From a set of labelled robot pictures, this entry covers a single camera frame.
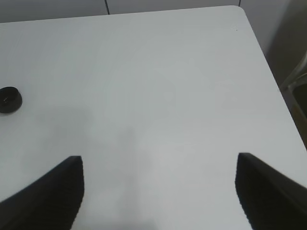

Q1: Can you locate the translucent chair beside table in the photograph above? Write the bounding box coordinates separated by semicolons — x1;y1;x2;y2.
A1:
280;47;307;125

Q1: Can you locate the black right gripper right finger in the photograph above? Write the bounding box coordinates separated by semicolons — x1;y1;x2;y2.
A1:
235;153;307;230

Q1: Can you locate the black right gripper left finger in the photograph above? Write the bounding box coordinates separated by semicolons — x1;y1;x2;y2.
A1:
0;156;84;230

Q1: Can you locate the small black teacup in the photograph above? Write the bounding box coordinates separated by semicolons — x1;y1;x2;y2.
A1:
0;86;23;114

